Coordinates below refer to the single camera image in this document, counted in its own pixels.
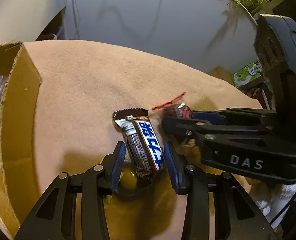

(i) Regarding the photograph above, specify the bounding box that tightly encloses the clear red-edged cake packet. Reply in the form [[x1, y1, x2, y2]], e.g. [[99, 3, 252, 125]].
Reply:
[[152, 92, 194, 119]]

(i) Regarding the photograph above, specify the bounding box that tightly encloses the dark blue-label chocolate bar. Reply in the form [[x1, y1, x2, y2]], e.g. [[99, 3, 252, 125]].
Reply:
[[112, 108, 165, 179]]

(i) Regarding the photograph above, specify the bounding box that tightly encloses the yellow snack packet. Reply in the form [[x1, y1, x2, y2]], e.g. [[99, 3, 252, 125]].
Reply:
[[113, 158, 139, 201]]

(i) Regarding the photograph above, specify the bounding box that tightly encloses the green tissue box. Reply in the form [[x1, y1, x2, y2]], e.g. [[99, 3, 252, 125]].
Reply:
[[231, 60, 262, 88]]

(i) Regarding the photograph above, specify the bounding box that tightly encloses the brown cardboard box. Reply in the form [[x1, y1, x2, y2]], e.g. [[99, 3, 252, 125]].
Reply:
[[0, 42, 42, 239]]

